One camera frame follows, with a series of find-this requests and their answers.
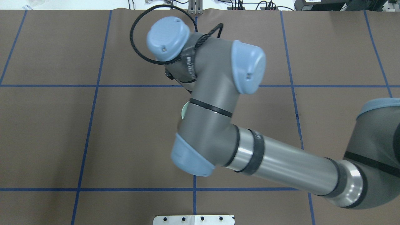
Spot light green bowl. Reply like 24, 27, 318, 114
181, 102, 190, 120

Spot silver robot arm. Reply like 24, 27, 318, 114
147, 12, 399, 209

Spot orange black adapter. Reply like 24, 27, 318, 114
227, 0, 245, 11

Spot black box device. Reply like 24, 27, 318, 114
294, 0, 347, 11

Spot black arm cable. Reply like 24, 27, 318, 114
130, 4, 224, 66

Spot aluminium frame post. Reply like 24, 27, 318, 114
188, 0, 203, 16

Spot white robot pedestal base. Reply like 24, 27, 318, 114
152, 215, 236, 225

